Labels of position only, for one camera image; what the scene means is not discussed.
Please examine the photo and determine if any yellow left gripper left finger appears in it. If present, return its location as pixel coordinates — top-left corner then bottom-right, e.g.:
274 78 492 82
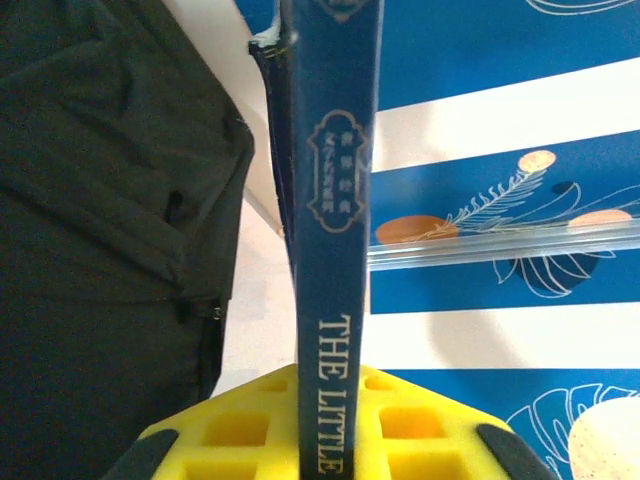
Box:
102 363 301 480

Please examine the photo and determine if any black fabric backpack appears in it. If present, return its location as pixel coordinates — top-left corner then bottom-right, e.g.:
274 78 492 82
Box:
0 0 257 480

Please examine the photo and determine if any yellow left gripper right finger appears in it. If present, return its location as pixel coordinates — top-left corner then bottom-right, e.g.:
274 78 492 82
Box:
355 364 561 480

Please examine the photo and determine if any aluminium frame post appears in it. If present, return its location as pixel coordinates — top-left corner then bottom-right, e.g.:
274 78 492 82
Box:
367 219 640 274

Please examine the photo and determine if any dark blue hardcover book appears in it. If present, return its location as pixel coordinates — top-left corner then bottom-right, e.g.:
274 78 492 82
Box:
248 0 385 480

